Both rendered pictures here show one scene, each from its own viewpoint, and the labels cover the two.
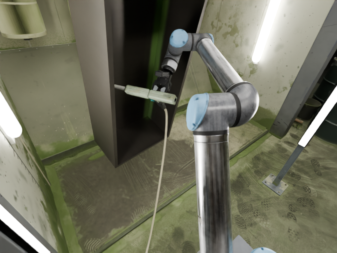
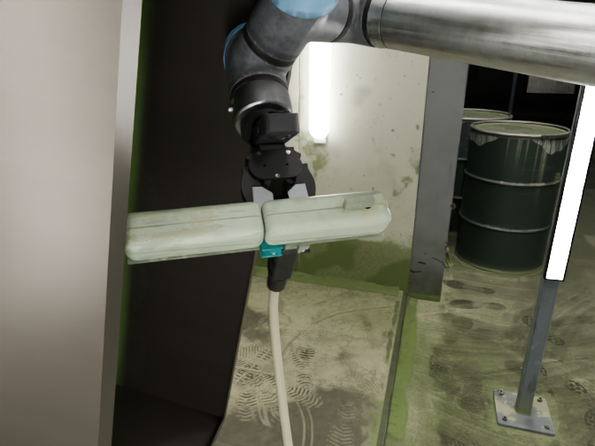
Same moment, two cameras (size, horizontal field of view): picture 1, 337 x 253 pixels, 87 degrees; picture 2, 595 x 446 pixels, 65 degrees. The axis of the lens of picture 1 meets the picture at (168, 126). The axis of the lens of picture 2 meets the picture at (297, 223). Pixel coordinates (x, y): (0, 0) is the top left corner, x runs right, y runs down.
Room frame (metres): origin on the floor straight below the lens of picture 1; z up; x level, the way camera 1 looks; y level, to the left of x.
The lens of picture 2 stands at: (0.45, 0.37, 1.35)
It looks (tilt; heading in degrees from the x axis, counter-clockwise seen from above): 21 degrees down; 326
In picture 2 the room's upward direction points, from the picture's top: straight up
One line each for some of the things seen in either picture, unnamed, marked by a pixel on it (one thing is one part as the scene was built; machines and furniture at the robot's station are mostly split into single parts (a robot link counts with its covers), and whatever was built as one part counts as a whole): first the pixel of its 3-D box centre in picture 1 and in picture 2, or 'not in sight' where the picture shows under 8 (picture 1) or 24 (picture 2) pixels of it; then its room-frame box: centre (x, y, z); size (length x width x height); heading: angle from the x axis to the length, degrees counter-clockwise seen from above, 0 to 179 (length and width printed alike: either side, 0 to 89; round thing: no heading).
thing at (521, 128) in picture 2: not in sight; (518, 130); (2.11, -2.41, 0.86); 0.54 x 0.54 x 0.01
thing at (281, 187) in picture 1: (275, 183); (521, 411); (1.17, -1.19, 0.01); 0.20 x 0.20 x 0.01; 39
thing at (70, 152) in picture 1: (150, 121); not in sight; (2.06, 0.27, 0.11); 2.70 x 0.02 x 0.13; 129
